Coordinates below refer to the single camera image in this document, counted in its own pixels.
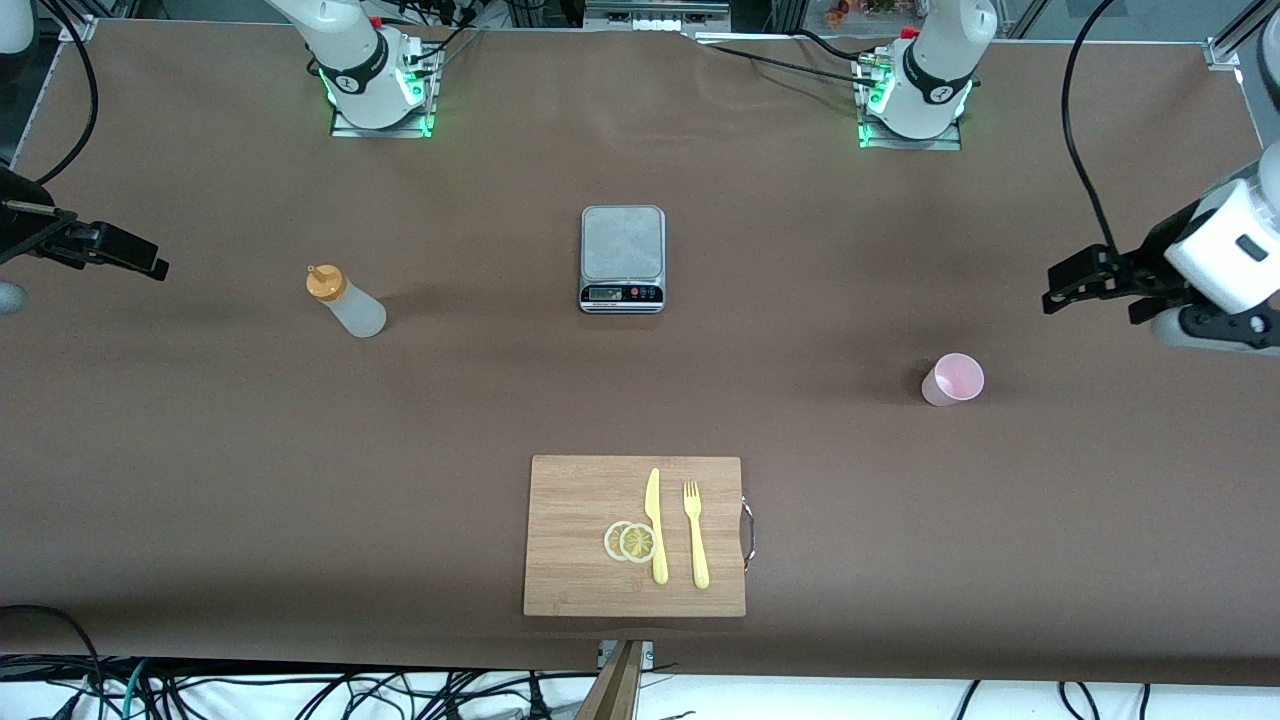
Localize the pink plastic cup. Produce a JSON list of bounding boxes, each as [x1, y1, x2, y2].
[[921, 353, 985, 407]]

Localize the translucent sauce bottle orange cap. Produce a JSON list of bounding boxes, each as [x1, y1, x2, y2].
[[306, 264, 387, 339]]

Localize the brown table cover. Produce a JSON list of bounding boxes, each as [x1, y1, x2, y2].
[[0, 18, 1280, 687]]

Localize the silver digital kitchen scale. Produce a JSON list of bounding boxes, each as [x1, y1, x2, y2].
[[579, 205, 667, 315]]

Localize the yellow plastic fork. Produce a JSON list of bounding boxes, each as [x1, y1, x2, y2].
[[683, 480, 711, 590]]

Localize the white power strip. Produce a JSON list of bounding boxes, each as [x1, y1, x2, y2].
[[585, 0, 733, 34]]

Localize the yellow plastic knife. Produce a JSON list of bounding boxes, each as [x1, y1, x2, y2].
[[644, 468, 670, 586]]

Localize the bamboo cutting board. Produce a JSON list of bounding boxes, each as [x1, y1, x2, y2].
[[523, 455, 747, 618]]

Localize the wooden bar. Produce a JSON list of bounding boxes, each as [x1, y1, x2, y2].
[[575, 640, 646, 720]]

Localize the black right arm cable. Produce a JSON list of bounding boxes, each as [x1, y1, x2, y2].
[[0, 0, 100, 186]]

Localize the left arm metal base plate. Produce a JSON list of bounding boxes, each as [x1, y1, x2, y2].
[[857, 58, 964, 152]]

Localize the aluminium frame profile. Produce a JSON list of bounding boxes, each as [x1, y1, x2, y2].
[[1204, 0, 1280, 71]]

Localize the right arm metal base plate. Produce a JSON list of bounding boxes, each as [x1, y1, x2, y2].
[[330, 45, 438, 139]]

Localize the black base cable on table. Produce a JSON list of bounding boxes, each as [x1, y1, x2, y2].
[[690, 28, 886, 89]]

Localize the black cables at right base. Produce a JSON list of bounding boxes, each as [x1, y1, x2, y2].
[[395, 0, 526, 73]]

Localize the black floor cable loop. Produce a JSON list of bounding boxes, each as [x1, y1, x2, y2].
[[0, 604, 106, 706]]

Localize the teal floor cable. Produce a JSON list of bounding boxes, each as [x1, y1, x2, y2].
[[120, 658, 153, 720]]

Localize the black floor cable tangle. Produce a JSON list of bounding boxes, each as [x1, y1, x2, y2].
[[150, 668, 601, 720]]

